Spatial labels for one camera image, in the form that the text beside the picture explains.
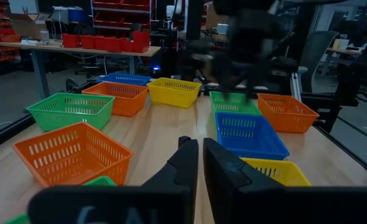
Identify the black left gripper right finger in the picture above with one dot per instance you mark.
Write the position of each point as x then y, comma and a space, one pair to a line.
233, 193

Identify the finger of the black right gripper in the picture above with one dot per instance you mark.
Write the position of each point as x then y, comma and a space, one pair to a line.
227, 76
252, 79

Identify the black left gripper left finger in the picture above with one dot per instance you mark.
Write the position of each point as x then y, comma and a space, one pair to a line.
171, 193

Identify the green plastic slotted basket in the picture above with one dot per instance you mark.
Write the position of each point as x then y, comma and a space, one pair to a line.
46, 119
101, 182
233, 107

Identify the blue plastic slotted basket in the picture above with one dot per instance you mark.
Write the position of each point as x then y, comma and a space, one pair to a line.
124, 81
255, 154

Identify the orange plastic slotted basket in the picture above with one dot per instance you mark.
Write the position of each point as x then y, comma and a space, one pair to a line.
77, 179
130, 105
289, 123

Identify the yellow plastic slotted basket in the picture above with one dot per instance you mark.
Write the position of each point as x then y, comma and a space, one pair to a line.
295, 177
171, 99

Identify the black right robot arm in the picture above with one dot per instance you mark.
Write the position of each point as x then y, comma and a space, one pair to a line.
245, 3

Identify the metal shelf rack red bins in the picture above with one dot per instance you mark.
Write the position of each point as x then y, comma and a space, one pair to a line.
121, 21

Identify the grey office chair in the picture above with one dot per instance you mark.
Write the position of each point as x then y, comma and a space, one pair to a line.
317, 53

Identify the wooden work table grey legs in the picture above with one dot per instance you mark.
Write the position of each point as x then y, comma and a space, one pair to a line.
140, 50

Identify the red plastic storage bin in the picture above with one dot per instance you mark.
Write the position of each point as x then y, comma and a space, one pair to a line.
141, 40
109, 44
127, 45
70, 41
87, 42

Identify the white plastic cup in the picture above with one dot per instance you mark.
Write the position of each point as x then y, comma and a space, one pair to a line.
44, 36

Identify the brown cardboard box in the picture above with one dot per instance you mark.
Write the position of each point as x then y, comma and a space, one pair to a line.
28, 28

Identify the black aluminium table frame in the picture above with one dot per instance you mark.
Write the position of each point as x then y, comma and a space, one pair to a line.
3, 137

